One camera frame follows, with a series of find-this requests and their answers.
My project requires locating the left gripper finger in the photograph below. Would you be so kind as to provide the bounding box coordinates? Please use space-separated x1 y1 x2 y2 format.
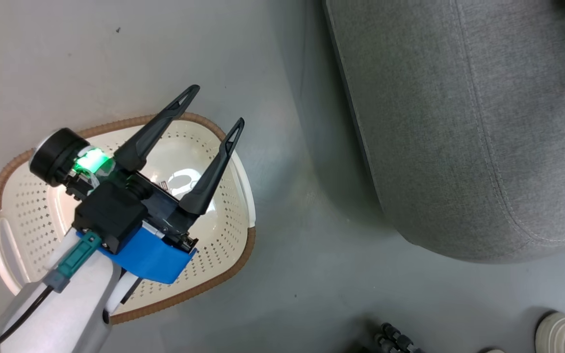
179 117 246 217

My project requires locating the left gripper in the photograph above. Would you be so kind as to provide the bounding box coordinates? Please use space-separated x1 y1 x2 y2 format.
29 84 201 249

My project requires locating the grey fabric sofa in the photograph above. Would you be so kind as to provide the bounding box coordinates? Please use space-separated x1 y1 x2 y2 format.
322 0 565 264

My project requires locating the beige perforated laundry basket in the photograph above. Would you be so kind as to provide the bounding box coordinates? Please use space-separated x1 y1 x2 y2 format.
0 112 257 326

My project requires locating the black ribbed object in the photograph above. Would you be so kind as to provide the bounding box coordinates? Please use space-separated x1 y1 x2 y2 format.
372 322 423 353

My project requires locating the teal plug left camera cable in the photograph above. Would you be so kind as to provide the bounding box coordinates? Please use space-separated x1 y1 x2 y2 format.
0 231 103 347

